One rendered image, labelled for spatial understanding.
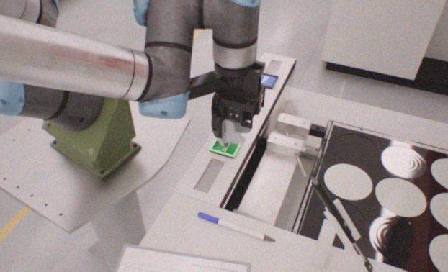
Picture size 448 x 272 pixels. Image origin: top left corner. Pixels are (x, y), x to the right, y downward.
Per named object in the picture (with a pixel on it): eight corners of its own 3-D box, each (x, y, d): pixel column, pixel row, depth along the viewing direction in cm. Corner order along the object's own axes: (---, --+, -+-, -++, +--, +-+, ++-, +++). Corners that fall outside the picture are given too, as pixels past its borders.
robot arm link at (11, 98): (23, 119, 84) (-40, 111, 72) (29, 59, 85) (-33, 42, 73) (61, 121, 79) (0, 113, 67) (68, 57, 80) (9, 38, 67)
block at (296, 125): (310, 129, 97) (311, 119, 95) (306, 137, 95) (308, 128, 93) (279, 121, 99) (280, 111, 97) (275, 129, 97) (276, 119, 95)
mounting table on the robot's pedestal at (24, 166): (-17, 193, 106) (-39, 160, 97) (97, 108, 133) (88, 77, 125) (99, 273, 88) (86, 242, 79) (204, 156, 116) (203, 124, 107)
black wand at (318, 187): (307, 183, 50) (316, 182, 49) (310, 175, 51) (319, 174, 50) (367, 275, 58) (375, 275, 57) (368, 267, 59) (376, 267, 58)
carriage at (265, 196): (308, 135, 99) (310, 127, 97) (265, 251, 75) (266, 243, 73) (279, 127, 102) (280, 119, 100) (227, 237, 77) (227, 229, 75)
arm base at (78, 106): (52, 126, 94) (16, 122, 85) (62, 66, 94) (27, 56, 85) (97, 134, 88) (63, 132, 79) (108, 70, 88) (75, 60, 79)
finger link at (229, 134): (241, 162, 77) (243, 127, 71) (214, 154, 79) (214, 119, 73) (247, 152, 79) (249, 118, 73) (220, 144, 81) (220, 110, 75)
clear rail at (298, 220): (333, 124, 97) (333, 119, 96) (294, 245, 71) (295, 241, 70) (327, 122, 97) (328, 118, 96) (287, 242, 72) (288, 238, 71)
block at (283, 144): (302, 149, 91) (304, 140, 89) (298, 158, 89) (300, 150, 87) (270, 140, 94) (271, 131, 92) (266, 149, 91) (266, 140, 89)
